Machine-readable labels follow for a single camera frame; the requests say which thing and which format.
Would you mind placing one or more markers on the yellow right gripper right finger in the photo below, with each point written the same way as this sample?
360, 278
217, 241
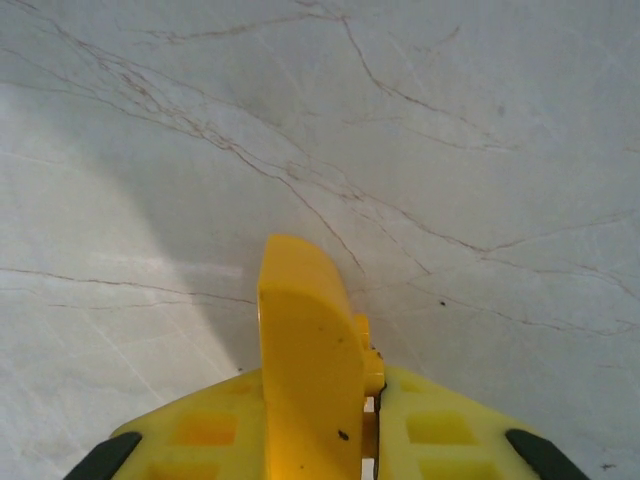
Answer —
450, 440

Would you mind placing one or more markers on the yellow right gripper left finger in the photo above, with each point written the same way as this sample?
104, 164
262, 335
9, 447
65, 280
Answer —
200, 435

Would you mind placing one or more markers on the yellow curved lego brick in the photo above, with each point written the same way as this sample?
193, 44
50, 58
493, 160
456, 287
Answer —
310, 375

